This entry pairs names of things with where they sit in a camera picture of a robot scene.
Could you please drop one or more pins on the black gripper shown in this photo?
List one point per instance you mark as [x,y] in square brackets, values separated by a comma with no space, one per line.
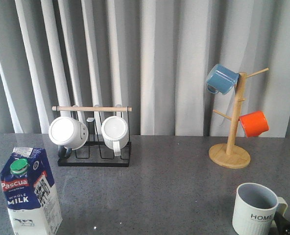
[282,225]

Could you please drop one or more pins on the white HOME mug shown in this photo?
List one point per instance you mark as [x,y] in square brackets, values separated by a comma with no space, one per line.
[255,208]

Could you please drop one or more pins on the blue white milk carton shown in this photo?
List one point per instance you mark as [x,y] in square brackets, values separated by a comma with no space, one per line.
[30,192]

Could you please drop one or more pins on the wooden mug tree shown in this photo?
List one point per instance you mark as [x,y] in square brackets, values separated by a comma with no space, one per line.
[228,154]

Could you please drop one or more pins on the orange enamel mug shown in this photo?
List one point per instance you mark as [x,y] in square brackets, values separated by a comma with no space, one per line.
[254,123]

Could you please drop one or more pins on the blue enamel mug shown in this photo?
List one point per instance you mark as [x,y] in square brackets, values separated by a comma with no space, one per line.
[221,79]

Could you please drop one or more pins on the white ribbed mug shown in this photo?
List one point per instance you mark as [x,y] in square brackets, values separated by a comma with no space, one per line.
[115,133]

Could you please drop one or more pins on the grey pleated curtain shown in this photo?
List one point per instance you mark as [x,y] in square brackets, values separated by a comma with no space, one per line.
[151,55]

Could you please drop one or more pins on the white smiley face mug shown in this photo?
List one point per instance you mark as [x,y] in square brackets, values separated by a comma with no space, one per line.
[69,134]

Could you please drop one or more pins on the black wire mug rack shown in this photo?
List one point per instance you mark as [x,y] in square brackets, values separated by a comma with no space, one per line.
[94,152]

